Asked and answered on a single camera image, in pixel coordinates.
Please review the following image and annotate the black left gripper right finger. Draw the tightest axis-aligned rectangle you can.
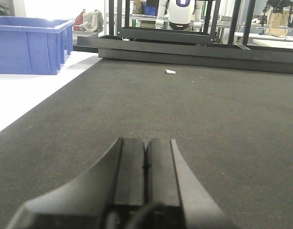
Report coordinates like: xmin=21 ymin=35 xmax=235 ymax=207
xmin=136 ymin=138 xmax=234 ymax=229

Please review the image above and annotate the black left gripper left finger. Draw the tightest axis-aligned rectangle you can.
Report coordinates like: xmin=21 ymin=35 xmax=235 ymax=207
xmin=7 ymin=137 xmax=145 ymax=229

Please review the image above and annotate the dark grey fabric mat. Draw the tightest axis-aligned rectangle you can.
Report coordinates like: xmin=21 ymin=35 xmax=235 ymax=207
xmin=0 ymin=60 xmax=293 ymax=229

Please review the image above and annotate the blue plastic crate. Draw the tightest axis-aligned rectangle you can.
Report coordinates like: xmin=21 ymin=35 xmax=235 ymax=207
xmin=0 ymin=16 xmax=73 ymax=75

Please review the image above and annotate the red and beige bag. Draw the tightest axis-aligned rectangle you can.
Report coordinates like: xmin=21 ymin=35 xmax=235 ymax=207
xmin=73 ymin=10 xmax=104 ymax=33

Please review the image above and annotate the white humanoid robot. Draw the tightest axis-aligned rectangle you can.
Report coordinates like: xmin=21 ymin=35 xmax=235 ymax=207
xmin=155 ymin=0 xmax=203 ymax=31

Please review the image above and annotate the black metal frame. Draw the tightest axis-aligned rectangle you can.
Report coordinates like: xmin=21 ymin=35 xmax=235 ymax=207
xmin=74 ymin=0 xmax=293 ymax=73

